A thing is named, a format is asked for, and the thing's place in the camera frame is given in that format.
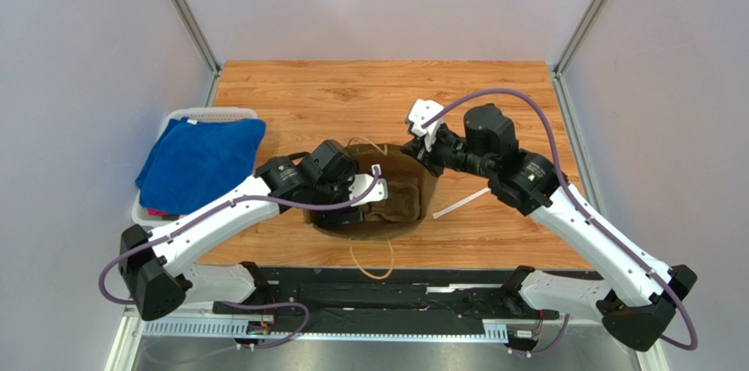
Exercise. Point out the white plastic basket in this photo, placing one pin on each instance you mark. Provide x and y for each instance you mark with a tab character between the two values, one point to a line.
139	214

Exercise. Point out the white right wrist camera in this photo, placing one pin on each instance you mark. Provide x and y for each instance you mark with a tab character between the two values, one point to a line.
422	123

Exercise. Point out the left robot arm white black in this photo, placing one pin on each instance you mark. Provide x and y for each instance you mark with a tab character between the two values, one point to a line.
158	266

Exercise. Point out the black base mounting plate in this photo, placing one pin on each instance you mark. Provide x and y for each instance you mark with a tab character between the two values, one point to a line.
410	302

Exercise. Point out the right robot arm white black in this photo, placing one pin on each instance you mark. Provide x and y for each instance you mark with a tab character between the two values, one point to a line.
635	297

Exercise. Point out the blue folded cloth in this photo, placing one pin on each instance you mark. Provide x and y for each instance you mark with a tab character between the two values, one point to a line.
194	163

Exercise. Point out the grey pulp cup carrier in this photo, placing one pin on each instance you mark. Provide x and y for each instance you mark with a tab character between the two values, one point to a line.
402	204

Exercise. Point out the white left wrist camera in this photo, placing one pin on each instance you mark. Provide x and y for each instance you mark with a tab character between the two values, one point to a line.
368	187

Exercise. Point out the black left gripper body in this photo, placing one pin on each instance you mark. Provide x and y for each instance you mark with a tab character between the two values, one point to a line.
337	192

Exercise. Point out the aluminium frame rail front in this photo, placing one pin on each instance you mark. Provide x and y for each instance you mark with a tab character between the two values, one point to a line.
215	336

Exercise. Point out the pink cloth in basket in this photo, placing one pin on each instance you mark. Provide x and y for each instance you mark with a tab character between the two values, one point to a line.
160	215

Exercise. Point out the brown paper bag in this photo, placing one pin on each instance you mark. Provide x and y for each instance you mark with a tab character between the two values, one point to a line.
394	165

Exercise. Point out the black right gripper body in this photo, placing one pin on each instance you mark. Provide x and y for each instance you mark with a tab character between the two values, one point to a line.
428	151

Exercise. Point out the white paper straw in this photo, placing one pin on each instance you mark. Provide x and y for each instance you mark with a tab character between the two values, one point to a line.
460	203

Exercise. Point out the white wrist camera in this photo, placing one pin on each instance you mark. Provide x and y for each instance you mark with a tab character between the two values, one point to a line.
368	187
422	123

